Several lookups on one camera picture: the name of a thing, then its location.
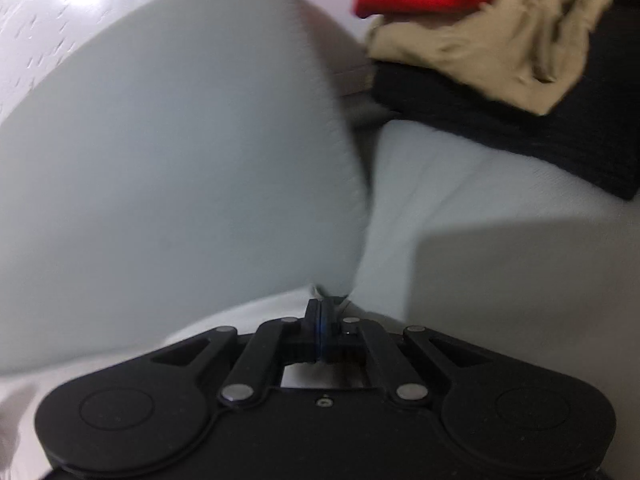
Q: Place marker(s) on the grey sofa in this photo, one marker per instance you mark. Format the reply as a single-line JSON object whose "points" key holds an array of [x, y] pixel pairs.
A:
{"points": [[150, 160]]}

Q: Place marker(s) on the pile of folded clothes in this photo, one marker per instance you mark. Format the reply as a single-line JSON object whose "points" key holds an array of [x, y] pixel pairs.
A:
{"points": [[475, 45]]}

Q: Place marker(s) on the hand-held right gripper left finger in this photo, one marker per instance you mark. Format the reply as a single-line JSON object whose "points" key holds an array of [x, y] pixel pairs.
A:
{"points": [[315, 332]]}

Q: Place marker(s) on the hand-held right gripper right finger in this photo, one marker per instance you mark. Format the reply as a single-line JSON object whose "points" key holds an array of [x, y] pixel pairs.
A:
{"points": [[331, 332]]}

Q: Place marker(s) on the white garment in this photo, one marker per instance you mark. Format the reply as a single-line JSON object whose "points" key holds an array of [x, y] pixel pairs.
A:
{"points": [[505, 285]]}

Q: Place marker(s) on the black garment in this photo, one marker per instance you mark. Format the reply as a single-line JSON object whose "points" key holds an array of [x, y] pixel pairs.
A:
{"points": [[500, 125]]}

